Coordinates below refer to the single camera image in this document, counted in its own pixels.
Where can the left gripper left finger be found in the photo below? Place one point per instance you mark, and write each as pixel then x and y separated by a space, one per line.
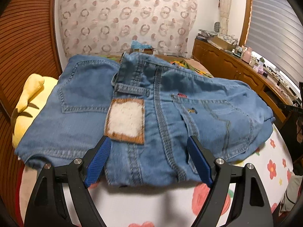
pixel 47 205

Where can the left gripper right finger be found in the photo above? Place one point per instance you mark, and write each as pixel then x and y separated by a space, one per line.
pixel 250 205

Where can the blue denim jeans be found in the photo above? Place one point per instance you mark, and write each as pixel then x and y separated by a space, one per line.
pixel 148 108

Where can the white floral strawberry quilt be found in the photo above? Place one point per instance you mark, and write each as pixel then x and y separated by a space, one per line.
pixel 179 204

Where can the yellow plush toy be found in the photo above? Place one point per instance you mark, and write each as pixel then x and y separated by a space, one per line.
pixel 36 91

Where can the wooden sideboard cabinet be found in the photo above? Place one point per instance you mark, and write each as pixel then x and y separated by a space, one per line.
pixel 223 65

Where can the pink jar on sideboard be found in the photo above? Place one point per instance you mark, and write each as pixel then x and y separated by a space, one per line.
pixel 246 54

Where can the wooden slatted wardrobe door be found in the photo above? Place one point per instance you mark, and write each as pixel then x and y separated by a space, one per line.
pixel 28 45

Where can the grey window blind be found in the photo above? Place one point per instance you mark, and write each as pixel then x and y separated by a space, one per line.
pixel 275 32

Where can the cardboard box with blue cloth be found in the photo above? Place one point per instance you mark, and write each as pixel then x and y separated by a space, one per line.
pixel 140 47

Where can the patterned lace curtain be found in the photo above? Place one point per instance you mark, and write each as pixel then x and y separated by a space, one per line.
pixel 108 27

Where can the beige tied window curtain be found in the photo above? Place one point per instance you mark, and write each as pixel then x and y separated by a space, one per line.
pixel 224 12

